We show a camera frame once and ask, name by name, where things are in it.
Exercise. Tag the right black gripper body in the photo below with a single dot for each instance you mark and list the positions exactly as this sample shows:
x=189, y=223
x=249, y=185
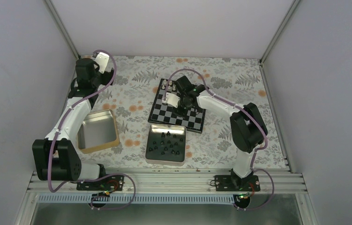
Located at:
x=183, y=112

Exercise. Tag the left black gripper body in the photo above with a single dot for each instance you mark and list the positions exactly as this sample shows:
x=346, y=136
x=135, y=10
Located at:
x=107, y=78

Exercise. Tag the silver tin with black pieces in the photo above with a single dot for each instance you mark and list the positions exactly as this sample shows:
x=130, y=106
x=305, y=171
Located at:
x=166, y=145

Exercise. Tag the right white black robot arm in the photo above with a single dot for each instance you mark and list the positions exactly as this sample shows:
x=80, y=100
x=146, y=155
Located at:
x=247, y=126

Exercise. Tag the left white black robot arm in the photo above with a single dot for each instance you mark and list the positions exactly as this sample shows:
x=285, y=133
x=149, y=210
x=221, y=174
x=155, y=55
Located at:
x=55, y=156

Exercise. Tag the black grey chess board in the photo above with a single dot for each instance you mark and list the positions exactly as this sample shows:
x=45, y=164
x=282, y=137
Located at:
x=192, y=119

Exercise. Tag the empty gold silver tin lid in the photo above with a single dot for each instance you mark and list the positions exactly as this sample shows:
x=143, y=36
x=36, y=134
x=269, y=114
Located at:
x=98, y=132

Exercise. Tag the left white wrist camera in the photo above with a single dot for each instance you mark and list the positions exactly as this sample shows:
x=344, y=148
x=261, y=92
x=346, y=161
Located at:
x=102, y=60

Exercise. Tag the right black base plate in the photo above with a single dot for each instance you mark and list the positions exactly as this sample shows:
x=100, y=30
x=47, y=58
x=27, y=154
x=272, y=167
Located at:
x=227, y=183

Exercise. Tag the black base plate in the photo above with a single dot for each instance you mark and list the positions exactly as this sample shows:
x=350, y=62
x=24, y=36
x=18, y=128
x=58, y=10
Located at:
x=227, y=183
x=109, y=184

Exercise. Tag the aluminium rail frame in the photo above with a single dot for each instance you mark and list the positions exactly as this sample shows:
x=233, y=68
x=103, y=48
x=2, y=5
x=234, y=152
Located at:
x=198, y=182

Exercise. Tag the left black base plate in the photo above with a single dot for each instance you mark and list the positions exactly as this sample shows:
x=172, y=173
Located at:
x=109, y=184

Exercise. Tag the grey slotted cable duct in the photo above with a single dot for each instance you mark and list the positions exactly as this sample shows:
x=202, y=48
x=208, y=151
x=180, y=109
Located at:
x=139, y=198

